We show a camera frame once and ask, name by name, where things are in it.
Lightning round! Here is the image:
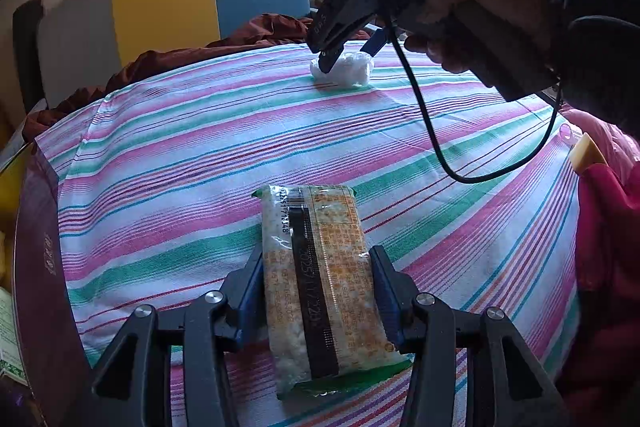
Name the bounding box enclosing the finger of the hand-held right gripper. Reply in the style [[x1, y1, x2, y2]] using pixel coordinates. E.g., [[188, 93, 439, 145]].
[[360, 28, 391, 56], [305, 0, 387, 74]]

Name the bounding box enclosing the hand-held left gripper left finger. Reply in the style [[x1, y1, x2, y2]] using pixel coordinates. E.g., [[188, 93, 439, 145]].
[[75, 247, 268, 427]]

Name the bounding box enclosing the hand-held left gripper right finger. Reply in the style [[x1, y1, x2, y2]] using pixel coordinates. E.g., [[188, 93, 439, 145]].
[[367, 245, 563, 427]]

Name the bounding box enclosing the green-edged snack packet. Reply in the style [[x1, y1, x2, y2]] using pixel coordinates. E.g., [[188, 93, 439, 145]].
[[251, 184, 415, 400]]

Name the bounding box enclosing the square metal tin box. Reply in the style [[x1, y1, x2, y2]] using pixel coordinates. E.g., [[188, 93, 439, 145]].
[[0, 142, 96, 427]]

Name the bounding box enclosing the white printed box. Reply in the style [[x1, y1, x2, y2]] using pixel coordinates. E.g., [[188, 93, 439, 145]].
[[0, 287, 28, 383]]

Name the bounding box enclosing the person's right forearm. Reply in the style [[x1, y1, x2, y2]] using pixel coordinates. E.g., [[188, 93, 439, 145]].
[[545, 0, 640, 138]]

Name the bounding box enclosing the maroon cloth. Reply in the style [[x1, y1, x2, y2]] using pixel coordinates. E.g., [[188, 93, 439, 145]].
[[22, 13, 371, 142]]

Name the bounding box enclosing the striped bed sheet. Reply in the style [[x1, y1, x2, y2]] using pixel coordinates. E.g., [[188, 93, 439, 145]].
[[32, 39, 583, 427]]

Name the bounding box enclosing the grey yellow blue headboard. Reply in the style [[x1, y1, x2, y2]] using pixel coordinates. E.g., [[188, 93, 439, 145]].
[[37, 0, 308, 108]]

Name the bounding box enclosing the pink red garment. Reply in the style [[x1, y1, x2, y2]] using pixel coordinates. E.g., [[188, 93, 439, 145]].
[[555, 107, 640, 408]]

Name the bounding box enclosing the yellow sponge block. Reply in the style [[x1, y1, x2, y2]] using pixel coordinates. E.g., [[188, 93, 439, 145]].
[[570, 133, 608, 172]]

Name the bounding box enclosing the black rolled mat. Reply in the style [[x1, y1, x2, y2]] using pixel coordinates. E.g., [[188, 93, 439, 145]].
[[12, 0, 46, 112]]

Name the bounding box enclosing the black cable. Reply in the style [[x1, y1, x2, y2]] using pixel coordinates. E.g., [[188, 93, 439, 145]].
[[387, 24, 565, 182]]

